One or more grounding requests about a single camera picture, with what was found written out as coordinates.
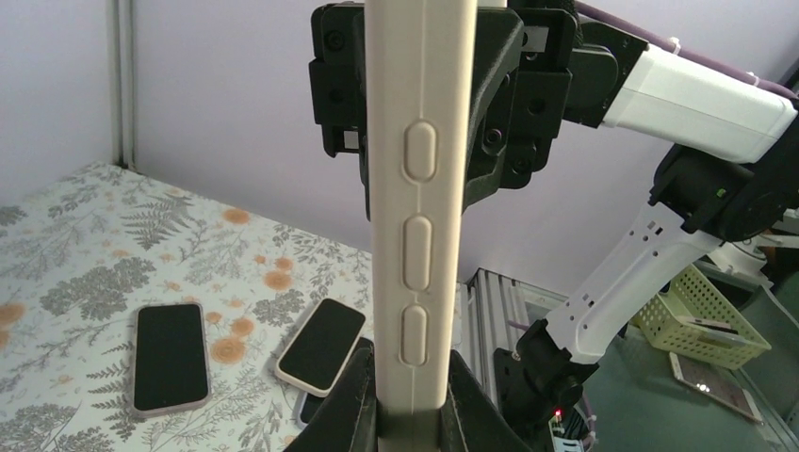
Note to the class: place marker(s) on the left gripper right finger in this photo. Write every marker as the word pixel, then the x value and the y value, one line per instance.
pixel 469 421

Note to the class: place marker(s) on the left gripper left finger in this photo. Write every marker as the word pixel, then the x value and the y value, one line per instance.
pixel 347 418

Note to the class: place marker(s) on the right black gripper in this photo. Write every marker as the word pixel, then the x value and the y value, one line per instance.
pixel 535 66

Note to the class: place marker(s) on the phone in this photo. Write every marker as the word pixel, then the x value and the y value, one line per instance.
pixel 306 407
pixel 315 356
pixel 170 368
pixel 705 379

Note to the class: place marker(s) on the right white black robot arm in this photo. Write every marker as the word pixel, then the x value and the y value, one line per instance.
pixel 729 176

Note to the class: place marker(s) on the phone in grey case bottom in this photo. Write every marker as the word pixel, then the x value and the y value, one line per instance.
pixel 306 407

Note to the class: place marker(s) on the phone in beige case top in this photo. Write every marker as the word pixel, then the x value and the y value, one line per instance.
pixel 315 356

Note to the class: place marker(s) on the phone on floor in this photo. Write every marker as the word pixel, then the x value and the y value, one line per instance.
pixel 705 379

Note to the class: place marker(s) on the yellow plastic basket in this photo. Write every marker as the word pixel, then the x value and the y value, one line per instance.
pixel 694 319

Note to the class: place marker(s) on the floral table mat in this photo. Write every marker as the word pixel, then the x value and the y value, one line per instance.
pixel 81 256

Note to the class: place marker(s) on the aluminium rail frame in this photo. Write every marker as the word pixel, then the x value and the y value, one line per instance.
pixel 495 312

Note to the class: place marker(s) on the right aluminium corner post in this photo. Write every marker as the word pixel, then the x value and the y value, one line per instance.
pixel 122 22

